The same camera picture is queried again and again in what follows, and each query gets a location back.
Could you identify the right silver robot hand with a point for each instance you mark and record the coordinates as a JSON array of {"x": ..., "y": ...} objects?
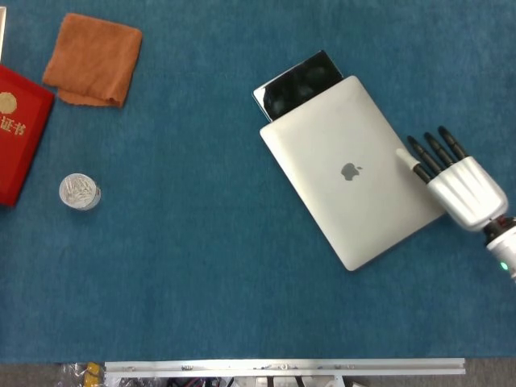
[{"x": 467, "y": 189}]

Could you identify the silver laptop with apple logo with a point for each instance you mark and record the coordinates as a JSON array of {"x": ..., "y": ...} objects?
[{"x": 322, "y": 133}]

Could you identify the black smartphone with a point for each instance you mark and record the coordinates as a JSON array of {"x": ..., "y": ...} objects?
[{"x": 298, "y": 84}]

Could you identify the teal felt table cover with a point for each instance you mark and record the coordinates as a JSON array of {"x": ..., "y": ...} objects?
[{"x": 181, "y": 262}]

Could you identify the clear round plastic container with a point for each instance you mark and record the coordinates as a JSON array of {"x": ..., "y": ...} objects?
[{"x": 78, "y": 189}]

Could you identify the orange folded cloth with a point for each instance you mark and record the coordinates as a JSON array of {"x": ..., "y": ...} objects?
[{"x": 92, "y": 56}]

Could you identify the clear plastic bag yellow parts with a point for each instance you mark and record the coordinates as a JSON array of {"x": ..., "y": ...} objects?
[{"x": 80, "y": 375}]

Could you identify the red certificate book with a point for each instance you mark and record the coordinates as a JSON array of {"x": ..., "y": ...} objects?
[{"x": 20, "y": 141}]

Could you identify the white flat box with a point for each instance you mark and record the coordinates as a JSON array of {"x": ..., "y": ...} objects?
[{"x": 2, "y": 32}]

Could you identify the aluminium profile rail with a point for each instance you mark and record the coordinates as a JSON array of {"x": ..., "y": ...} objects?
[{"x": 282, "y": 366}]

